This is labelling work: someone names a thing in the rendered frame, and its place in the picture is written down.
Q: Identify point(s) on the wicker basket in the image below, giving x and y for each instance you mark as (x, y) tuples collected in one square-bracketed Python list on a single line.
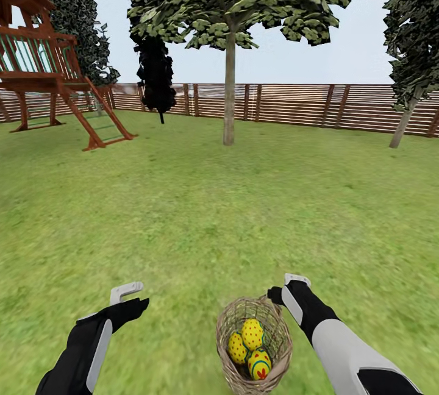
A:
[(279, 346)]

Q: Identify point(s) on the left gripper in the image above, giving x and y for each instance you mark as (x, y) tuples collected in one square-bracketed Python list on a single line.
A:
[(130, 310)]

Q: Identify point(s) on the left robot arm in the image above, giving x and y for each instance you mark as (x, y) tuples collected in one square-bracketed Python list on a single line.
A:
[(77, 370)]

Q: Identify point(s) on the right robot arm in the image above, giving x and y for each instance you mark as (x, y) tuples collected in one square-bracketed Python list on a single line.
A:
[(352, 366)]

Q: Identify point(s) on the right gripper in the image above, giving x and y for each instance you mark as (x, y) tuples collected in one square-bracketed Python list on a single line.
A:
[(275, 294)]

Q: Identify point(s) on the easter egg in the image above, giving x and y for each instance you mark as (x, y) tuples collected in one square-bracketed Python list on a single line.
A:
[(259, 364), (238, 352), (253, 334)]

